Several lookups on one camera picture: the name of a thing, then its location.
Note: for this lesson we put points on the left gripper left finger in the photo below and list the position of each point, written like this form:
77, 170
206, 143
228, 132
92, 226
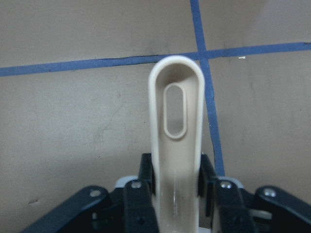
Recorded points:
127, 209

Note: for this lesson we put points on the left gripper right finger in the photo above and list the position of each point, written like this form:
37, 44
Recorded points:
232, 209

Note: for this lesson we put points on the beige plastic dustpan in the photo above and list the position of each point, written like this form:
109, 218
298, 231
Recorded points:
176, 102

